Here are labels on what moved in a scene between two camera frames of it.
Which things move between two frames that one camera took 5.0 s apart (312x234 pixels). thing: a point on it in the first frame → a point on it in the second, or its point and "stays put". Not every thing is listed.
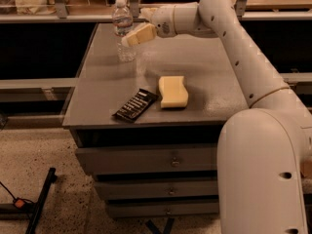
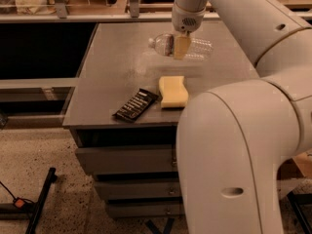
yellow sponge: x=175 y=94 stays put
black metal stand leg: x=41 y=200 stays put
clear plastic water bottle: x=122 y=24 → x=200 y=49
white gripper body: x=163 y=19 → x=185 y=20
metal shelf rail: x=63 y=15 stays put
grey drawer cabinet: x=149 y=128 stays put
